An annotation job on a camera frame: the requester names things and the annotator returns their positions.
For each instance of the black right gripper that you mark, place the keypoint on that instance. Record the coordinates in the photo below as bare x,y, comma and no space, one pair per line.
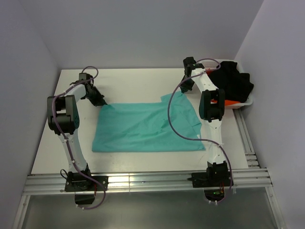
184,88

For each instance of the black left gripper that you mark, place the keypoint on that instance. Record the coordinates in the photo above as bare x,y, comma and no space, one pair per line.
99,101

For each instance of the teal t shirt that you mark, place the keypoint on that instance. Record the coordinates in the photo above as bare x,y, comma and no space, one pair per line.
168,126

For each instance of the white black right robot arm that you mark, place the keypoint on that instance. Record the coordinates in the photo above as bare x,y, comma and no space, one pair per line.
211,111

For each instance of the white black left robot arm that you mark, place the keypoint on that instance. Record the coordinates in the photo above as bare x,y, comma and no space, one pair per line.
63,119

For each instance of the orange t shirt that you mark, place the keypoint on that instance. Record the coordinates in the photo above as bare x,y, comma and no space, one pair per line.
226,102

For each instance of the white perforated plastic basket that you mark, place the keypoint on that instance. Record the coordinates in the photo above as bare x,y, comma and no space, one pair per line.
215,65

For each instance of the black t shirt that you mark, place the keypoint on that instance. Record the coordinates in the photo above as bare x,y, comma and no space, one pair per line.
236,85

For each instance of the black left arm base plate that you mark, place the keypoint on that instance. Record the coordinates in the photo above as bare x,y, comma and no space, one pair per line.
79,183

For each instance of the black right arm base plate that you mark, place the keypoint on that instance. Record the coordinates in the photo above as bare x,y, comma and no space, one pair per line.
211,179

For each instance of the aluminium table frame rail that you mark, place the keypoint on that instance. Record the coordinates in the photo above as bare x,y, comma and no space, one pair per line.
251,177

